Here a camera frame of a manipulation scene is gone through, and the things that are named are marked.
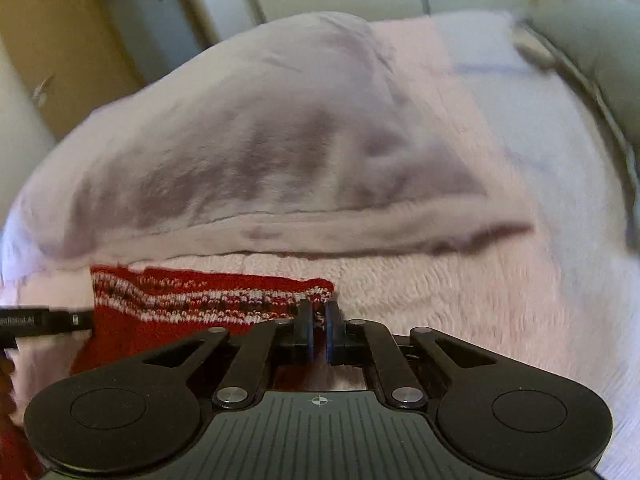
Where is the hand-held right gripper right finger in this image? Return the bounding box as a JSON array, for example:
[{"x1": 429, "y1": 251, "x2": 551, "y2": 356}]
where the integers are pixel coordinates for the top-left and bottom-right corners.
[{"x1": 324, "y1": 300, "x2": 498, "y2": 409}]

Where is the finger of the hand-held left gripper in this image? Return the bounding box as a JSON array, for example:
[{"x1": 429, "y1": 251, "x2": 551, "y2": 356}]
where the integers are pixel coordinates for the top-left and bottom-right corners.
[{"x1": 45, "y1": 311, "x2": 94, "y2": 332}]

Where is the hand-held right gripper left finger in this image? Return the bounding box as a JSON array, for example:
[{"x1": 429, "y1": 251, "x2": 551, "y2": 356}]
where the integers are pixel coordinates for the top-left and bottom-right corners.
[{"x1": 142, "y1": 299, "x2": 317, "y2": 409}]

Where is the red knitted sweater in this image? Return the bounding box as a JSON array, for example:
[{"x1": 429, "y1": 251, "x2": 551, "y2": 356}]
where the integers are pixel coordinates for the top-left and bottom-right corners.
[{"x1": 0, "y1": 265, "x2": 371, "y2": 480}]

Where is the bed with white quilt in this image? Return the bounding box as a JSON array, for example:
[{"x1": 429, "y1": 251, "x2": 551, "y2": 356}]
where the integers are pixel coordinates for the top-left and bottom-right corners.
[{"x1": 0, "y1": 10, "x2": 640, "y2": 480}]

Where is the lavender blanket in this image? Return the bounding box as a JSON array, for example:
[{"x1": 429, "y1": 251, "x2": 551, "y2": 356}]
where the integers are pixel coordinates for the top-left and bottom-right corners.
[{"x1": 0, "y1": 10, "x2": 536, "y2": 281}]

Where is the wooden door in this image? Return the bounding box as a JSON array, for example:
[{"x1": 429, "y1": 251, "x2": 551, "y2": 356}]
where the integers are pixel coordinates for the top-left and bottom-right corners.
[{"x1": 0, "y1": 0, "x2": 146, "y2": 141}]

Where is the light blue pillow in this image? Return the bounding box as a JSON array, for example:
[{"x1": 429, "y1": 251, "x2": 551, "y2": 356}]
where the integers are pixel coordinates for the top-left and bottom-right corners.
[{"x1": 515, "y1": 0, "x2": 640, "y2": 241}]

